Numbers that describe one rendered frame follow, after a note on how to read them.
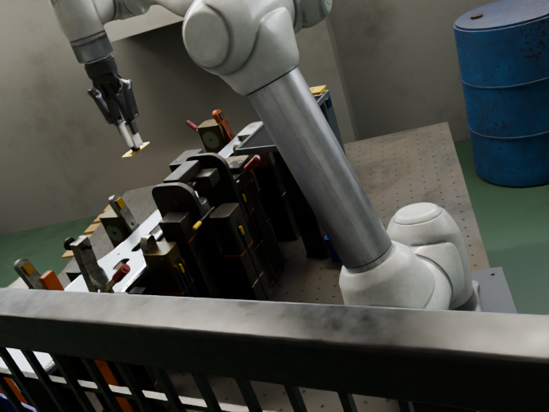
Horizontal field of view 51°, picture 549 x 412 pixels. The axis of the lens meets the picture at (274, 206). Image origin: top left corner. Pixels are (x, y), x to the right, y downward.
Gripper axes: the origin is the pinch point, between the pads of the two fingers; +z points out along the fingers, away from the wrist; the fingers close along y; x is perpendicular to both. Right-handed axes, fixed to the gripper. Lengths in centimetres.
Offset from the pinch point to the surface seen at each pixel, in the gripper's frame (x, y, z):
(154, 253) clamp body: 19.6, -9.6, 24.3
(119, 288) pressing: 24.1, 2.1, 31.3
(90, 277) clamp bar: 36.4, -5.6, 18.7
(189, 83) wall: -223, 132, 43
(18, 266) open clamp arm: 29.1, 26.6, 20.1
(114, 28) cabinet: -186, 145, -9
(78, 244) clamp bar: 36.2, -6.9, 10.3
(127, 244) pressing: 3.8, 14.6, 31.0
